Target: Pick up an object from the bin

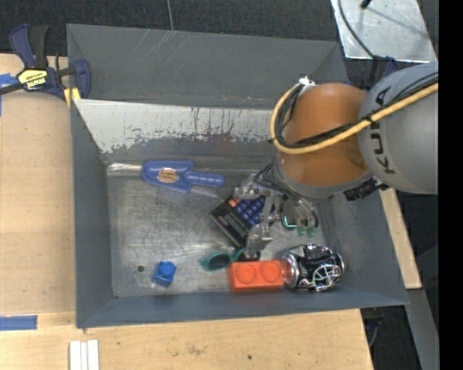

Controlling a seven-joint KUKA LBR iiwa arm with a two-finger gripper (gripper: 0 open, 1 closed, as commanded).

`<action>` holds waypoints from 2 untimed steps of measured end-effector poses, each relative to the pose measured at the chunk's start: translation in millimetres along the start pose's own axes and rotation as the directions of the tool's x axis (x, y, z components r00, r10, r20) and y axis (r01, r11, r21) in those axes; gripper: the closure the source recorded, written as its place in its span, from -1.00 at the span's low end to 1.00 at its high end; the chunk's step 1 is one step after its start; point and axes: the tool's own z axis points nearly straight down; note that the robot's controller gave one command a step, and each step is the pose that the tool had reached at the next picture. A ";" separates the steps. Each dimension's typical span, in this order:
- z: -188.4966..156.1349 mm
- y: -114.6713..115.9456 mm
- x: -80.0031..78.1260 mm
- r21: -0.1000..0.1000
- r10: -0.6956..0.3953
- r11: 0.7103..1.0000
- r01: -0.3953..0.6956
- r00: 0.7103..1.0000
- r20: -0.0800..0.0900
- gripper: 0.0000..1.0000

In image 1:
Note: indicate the small blue toy brick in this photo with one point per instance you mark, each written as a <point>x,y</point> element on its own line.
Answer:
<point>164,274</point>

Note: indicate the black cylinder on white bracket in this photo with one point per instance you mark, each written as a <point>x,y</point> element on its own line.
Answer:
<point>360,191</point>

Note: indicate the crushed black and white can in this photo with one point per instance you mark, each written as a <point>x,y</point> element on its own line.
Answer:
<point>316,270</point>

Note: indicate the blue toy trowel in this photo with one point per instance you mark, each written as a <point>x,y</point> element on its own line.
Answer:
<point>169,175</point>

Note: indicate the green sunglasses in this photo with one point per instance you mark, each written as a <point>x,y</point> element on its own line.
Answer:
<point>216,261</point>

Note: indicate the grey metal bin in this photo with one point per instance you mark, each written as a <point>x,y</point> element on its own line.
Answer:
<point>146,222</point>

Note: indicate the black calculator with blue keys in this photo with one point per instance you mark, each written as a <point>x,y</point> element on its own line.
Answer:
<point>231,218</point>

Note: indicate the pale wood board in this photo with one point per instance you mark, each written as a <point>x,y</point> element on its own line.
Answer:
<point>34,206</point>

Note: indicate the orange toy brick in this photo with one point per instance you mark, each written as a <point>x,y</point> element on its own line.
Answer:
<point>254,276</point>

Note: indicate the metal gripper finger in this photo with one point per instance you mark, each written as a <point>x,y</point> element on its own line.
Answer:
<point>244,192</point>
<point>259,241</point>

